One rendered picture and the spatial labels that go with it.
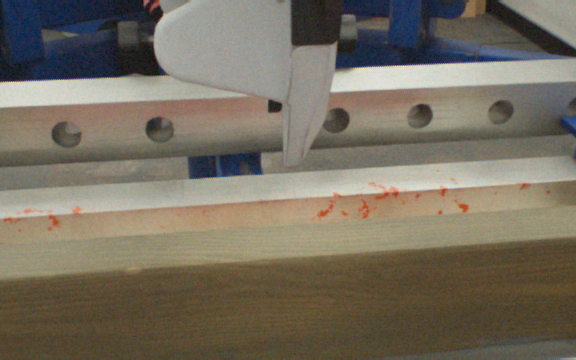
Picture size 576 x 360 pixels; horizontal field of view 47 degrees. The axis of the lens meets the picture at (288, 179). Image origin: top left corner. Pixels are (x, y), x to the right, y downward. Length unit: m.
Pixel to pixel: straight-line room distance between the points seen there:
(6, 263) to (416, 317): 0.19
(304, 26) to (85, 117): 0.32
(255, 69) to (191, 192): 0.26
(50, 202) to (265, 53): 0.29
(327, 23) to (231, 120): 0.30
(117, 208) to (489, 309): 0.25
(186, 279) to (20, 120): 0.26
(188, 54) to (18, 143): 0.32
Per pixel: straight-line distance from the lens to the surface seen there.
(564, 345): 0.37
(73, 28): 1.27
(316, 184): 0.48
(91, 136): 0.52
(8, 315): 0.31
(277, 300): 0.30
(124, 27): 0.56
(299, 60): 0.22
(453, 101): 0.54
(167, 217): 0.46
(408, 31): 0.94
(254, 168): 0.66
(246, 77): 0.22
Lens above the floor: 1.23
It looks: 30 degrees down
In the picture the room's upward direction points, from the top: 1 degrees clockwise
